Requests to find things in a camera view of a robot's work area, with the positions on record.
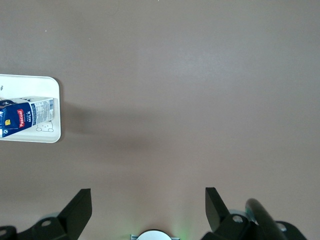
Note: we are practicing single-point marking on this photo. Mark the blue white milk carton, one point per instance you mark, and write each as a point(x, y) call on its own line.
point(27, 116)

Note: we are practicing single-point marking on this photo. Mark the cream tray with dog print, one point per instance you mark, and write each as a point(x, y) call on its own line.
point(30, 85)

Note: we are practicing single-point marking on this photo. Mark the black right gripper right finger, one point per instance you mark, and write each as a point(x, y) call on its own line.
point(217, 212)

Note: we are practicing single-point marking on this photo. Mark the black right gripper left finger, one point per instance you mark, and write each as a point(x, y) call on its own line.
point(72, 217)

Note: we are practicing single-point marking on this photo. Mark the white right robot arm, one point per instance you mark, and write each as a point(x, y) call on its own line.
point(154, 236)

